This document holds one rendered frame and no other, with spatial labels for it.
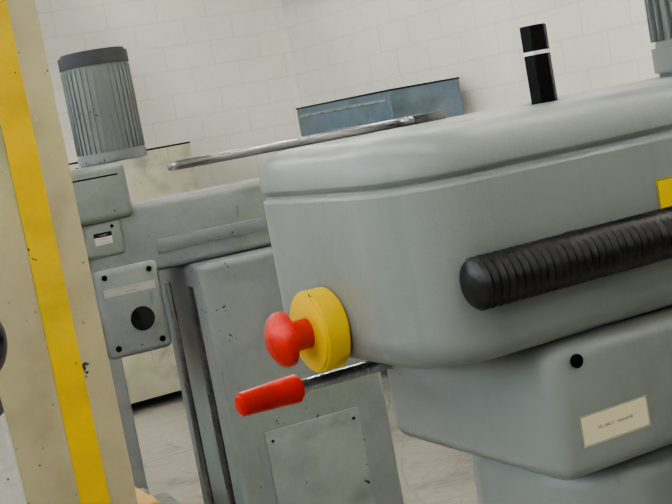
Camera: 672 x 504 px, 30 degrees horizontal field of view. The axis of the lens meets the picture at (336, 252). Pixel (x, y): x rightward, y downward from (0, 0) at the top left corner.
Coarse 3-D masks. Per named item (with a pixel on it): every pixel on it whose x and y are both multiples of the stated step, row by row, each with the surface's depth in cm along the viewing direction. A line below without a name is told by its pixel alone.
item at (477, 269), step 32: (608, 224) 83; (640, 224) 83; (480, 256) 79; (512, 256) 79; (544, 256) 80; (576, 256) 80; (608, 256) 82; (640, 256) 83; (480, 288) 78; (512, 288) 78; (544, 288) 80
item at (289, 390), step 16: (352, 368) 103; (368, 368) 103; (384, 368) 104; (272, 384) 99; (288, 384) 100; (304, 384) 101; (320, 384) 101; (336, 384) 102; (240, 400) 98; (256, 400) 98; (272, 400) 99; (288, 400) 99
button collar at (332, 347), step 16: (320, 288) 90; (304, 304) 90; (320, 304) 88; (336, 304) 88; (320, 320) 88; (336, 320) 88; (320, 336) 88; (336, 336) 88; (304, 352) 91; (320, 352) 89; (336, 352) 88; (320, 368) 89
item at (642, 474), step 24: (480, 456) 103; (648, 456) 93; (480, 480) 103; (504, 480) 100; (528, 480) 97; (552, 480) 94; (576, 480) 93; (600, 480) 92; (624, 480) 92; (648, 480) 92
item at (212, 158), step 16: (432, 112) 105; (352, 128) 103; (368, 128) 104; (384, 128) 104; (272, 144) 99; (288, 144) 100; (304, 144) 101; (192, 160) 96; (208, 160) 97; (224, 160) 98
